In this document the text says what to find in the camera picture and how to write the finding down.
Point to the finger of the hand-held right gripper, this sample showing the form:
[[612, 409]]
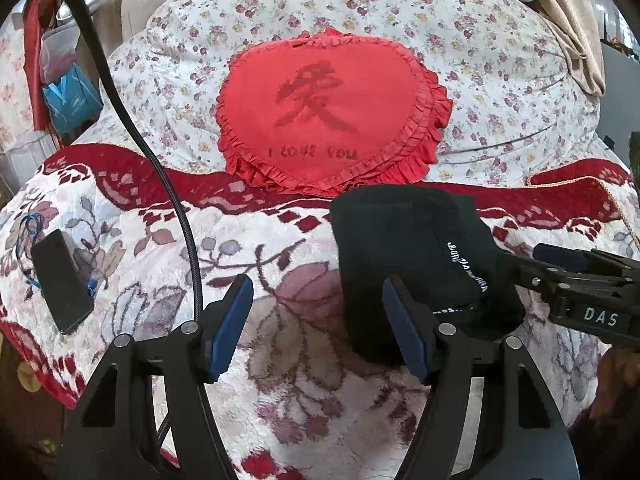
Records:
[[562, 256], [540, 280]]

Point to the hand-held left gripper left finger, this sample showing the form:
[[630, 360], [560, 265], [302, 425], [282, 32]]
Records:
[[230, 330]]

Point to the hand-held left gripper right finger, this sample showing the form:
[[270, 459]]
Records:
[[405, 330]]

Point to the black pants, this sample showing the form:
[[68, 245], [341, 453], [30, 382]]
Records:
[[390, 240]]

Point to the red and white plush blanket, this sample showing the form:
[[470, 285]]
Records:
[[300, 335]]

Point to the grey cabinet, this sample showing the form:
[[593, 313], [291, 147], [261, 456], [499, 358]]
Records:
[[617, 100]]

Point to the black smartphone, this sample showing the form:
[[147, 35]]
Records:
[[62, 280]]

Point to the white floral quilt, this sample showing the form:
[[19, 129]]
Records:
[[500, 60]]

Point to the beige cloth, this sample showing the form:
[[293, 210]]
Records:
[[575, 25]]

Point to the red heart-shaped ruffled pillow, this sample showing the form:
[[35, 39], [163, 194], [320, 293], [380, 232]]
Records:
[[325, 110]]

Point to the blue bag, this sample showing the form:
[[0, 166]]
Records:
[[72, 102]]

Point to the white plastic bag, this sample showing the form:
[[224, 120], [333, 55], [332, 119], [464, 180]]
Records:
[[57, 55]]

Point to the red hanging cloth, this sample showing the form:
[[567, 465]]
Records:
[[32, 60]]

